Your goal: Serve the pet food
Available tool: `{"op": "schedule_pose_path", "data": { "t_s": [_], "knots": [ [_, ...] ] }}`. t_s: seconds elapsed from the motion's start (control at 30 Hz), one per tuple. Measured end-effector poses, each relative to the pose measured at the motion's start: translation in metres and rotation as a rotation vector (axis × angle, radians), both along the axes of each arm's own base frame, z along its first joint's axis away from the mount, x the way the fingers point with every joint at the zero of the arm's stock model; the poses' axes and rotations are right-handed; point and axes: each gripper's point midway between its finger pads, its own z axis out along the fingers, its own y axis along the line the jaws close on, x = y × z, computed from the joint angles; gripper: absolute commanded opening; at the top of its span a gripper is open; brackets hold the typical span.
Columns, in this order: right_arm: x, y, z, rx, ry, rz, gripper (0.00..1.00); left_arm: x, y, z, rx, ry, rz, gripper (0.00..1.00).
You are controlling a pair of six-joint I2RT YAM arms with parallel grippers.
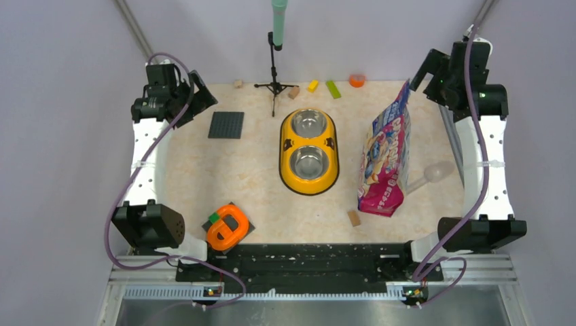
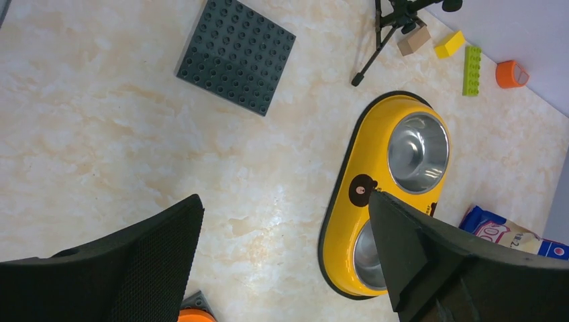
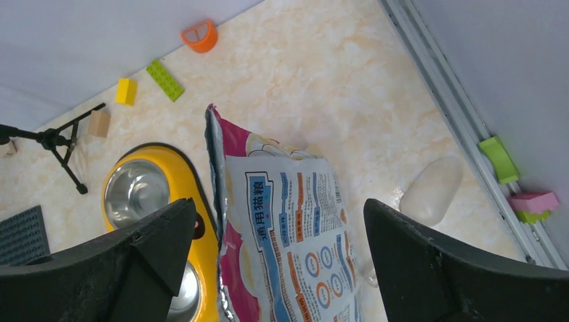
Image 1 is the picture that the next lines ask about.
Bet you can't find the clear plastic scoop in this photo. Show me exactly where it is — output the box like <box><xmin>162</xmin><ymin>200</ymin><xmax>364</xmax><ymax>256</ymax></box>
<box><xmin>406</xmin><ymin>161</ymin><xmax>456</xmax><ymax>195</ymax></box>

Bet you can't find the pink blue pet food bag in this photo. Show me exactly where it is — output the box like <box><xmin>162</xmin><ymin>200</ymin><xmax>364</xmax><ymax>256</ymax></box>
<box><xmin>357</xmin><ymin>80</ymin><xmax>411</xmax><ymax>217</ymax></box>

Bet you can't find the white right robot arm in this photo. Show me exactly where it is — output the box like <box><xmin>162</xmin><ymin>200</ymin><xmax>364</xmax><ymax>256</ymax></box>
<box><xmin>410</xmin><ymin>38</ymin><xmax>527</xmax><ymax>273</ymax></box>

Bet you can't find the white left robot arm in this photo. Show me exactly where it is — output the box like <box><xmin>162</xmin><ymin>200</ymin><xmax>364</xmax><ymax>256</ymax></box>
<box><xmin>111</xmin><ymin>60</ymin><xmax>218</xmax><ymax>263</ymax></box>

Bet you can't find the yellow double pet bowl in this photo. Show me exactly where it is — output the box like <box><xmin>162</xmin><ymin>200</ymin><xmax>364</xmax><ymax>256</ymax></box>
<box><xmin>278</xmin><ymin>108</ymin><xmax>340</xmax><ymax>196</ymax></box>

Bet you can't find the dark grey lego baseplate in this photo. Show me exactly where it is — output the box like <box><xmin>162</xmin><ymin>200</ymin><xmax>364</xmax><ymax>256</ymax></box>
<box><xmin>208</xmin><ymin>111</ymin><xmax>245</xmax><ymax>139</ymax></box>

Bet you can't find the orange tape roll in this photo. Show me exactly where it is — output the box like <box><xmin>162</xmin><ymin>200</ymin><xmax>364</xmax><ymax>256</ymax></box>
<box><xmin>348</xmin><ymin>74</ymin><xmax>366</xmax><ymax>88</ymax></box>

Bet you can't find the black tripod stand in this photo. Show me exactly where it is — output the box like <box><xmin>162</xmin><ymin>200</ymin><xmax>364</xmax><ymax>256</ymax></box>
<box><xmin>254</xmin><ymin>31</ymin><xmax>296</xmax><ymax>117</ymax></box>

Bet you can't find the green lego brick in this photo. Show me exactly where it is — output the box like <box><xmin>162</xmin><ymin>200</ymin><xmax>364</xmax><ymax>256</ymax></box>
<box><xmin>325</xmin><ymin>80</ymin><xmax>342</xmax><ymax>99</ymax></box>

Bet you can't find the wooden block near tripod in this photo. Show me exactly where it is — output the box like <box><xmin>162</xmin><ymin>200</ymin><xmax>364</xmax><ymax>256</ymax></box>
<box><xmin>288</xmin><ymin>86</ymin><xmax>300</xmax><ymax>100</ymax></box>

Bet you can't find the small green block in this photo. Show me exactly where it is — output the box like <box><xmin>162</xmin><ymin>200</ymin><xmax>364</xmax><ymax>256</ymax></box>
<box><xmin>209</xmin><ymin>212</ymin><xmax>221</xmax><ymax>224</ymax></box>

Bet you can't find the yellow toy block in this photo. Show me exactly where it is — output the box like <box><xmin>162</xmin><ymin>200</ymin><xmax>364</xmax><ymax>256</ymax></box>
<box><xmin>307</xmin><ymin>79</ymin><xmax>319</xmax><ymax>93</ymax></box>

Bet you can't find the small dark grey plate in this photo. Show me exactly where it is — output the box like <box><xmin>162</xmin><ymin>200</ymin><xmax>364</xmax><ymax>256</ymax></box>
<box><xmin>201</xmin><ymin>201</ymin><xmax>257</xmax><ymax>257</ymax></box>

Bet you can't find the green microphone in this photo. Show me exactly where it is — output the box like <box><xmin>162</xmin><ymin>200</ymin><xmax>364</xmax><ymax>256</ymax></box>
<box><xmin>271</xmin><ymin>0</ymin><xmax>288</xmax><ymax>51</ymax></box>

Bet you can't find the wooden block near bag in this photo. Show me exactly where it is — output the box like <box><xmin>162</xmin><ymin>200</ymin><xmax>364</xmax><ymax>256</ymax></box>
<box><xmin>347</xmin><ymin>211</ymin><xmax>361</xmax><ymax>227</ymax></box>

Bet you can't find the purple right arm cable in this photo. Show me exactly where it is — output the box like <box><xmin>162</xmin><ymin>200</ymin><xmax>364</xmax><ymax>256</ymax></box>
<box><xmin>412</xmin><ymin>24</ymin><xmax>490</xmax><ymax>309</ymax></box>

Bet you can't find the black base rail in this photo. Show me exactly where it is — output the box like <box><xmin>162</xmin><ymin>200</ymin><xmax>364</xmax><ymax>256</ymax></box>
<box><xmin>175</xmin><ymin>242</ymin><xmax>444</xmax><ymax>295</ymax></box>

